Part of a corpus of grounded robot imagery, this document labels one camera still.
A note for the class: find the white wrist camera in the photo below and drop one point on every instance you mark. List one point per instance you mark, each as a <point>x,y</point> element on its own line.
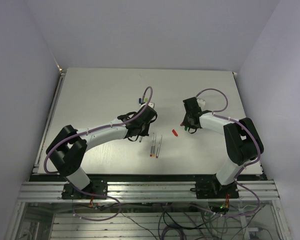
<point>201,103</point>
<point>152,105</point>

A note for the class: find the red end white pen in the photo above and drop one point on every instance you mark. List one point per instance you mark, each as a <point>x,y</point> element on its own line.
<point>151,145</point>

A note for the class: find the yellow end white pen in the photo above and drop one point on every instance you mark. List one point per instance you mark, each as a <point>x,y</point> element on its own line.
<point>154,144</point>

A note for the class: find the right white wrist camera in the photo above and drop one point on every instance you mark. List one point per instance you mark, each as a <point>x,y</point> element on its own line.
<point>201,103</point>

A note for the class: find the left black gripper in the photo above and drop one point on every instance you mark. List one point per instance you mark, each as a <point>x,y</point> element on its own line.
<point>145,131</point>

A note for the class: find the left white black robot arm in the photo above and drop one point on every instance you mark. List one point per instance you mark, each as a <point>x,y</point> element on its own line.
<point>67,150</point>

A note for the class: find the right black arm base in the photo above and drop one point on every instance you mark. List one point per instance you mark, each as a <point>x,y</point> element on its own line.
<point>207,190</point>

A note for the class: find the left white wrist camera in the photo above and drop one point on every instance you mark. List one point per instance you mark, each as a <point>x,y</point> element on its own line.
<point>152,105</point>

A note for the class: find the aluminium rail frame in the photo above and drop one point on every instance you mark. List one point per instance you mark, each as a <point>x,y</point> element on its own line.
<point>146,192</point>

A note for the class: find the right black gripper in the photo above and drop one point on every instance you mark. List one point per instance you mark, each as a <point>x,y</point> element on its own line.
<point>185,123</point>

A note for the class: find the purple end white pen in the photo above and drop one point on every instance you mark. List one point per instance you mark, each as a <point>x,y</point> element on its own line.
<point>159,147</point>

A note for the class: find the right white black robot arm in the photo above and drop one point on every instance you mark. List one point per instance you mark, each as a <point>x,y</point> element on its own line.
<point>242,141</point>

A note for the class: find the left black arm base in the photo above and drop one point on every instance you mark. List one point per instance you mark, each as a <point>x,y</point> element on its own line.
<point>96,189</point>

